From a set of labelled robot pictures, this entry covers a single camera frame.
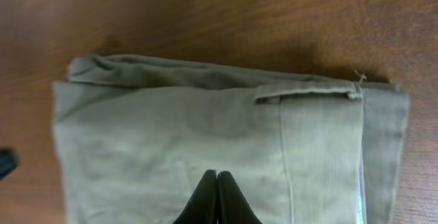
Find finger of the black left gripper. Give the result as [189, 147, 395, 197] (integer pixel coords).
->
[0, 148, 18, 179]

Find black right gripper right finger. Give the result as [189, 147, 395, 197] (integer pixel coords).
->
[218, 171, 261, 224]

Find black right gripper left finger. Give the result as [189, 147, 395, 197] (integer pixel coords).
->
[173, 170, 218, 224]

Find khaki green shorts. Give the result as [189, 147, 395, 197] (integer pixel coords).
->
[53, 55, 410, 223]

